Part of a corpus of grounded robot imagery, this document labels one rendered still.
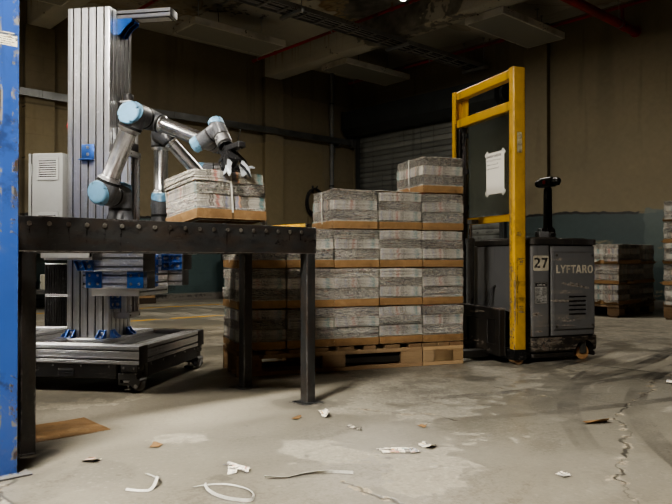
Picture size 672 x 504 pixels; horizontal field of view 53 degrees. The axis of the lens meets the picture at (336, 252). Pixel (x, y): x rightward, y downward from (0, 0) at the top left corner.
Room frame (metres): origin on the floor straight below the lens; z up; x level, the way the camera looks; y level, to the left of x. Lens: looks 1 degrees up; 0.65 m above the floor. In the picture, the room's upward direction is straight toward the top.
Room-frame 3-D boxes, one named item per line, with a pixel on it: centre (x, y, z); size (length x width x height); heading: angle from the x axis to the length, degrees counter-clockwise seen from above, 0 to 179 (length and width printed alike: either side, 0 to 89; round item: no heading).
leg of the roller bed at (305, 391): (3.12, 0.13, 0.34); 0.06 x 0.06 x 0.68; 42
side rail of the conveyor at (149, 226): (2.69, 0.60, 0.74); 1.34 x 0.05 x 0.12; 132
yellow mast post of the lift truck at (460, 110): (4.87, -0.89, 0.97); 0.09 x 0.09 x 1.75; 21
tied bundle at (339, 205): (4.20, -0.05, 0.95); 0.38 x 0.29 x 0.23; 21
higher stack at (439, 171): (4.41, -0.60, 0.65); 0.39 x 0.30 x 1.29; 21
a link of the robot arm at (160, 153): (4.14, 1.07, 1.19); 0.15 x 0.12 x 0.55; 16
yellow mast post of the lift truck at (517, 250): (4.25, -1.12, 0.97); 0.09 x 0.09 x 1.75; 21
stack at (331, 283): (4.15, 0.08, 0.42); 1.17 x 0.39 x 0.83; 111
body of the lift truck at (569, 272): (4.69, -1.35, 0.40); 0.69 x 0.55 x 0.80; 21
